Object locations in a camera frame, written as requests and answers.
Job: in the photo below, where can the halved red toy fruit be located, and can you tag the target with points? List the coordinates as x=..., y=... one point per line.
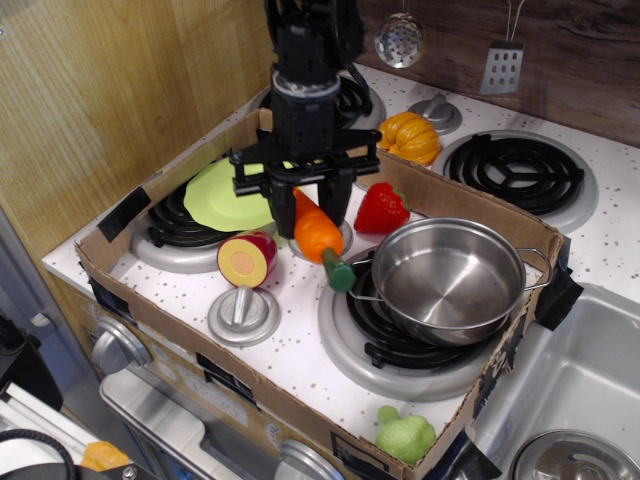
x=247, y=259

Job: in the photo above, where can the silver oven door handle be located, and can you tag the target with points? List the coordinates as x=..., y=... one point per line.
x=198, y=441

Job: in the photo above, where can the stainless steel pot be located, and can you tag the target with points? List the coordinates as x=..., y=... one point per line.
x=448, y=281

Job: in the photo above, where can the black device left edge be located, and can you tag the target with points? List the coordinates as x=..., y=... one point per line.
x=23, y=365

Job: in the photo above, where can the orange toy carrot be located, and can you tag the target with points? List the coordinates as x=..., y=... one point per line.
x=321, y=242

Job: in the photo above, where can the silver sink drain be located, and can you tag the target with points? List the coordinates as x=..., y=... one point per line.
x=571, y=454

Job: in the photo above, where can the hanging metal slotted spatula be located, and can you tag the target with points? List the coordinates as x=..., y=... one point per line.
x=504, y=58

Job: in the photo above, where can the orange object bottom left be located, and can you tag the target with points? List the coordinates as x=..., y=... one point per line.
x=101, y=456

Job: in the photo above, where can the silver stove knob front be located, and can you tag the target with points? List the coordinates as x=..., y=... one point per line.
x=244, y=317

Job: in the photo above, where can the red toy strawberry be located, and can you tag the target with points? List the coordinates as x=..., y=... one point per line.
x=382, y=211

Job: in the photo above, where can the orange toy pumpkin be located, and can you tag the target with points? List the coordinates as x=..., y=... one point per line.
x=411, y=137

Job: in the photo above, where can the silver oven dial right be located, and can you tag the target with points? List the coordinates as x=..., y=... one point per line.
x=299, y=461

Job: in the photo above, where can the silver stove knob back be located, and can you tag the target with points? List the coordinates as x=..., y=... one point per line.
x=443, y=115

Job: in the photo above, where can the silver stove knob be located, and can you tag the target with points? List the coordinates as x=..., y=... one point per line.
x=443, y=115
x=347, y=236
x=244, y=317

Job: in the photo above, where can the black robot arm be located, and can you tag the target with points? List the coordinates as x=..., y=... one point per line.
x=313, y=41

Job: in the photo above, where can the stainless steel sink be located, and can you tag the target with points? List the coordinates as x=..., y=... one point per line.
x=583, y=376

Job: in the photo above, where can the front left black burner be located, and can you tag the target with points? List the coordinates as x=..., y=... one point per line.
x=169, y=239

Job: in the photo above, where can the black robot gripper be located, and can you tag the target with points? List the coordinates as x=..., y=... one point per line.
x=326, y=137

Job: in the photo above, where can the silver oven dial left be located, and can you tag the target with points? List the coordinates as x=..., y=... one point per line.
x=117, y=347

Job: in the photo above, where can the back right black burner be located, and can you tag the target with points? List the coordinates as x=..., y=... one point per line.
x=535, y=173

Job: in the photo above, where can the front right black burner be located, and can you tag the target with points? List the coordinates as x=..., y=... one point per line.
x=362, y=341

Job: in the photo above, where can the silver stove knob middle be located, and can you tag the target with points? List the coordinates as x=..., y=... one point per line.
x=347, y=236

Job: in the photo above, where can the light green plastic plate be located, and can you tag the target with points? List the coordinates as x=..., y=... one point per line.
x=211, y=200

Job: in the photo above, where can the green toy lettuce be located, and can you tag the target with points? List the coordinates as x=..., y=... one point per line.
x=407, y=439

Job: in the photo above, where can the hanging metal strainer ladle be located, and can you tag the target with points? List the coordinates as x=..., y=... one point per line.
x=399, y=39

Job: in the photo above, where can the silver oven dial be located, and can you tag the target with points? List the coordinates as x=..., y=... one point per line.
x=117, y=347
x=299, y=461

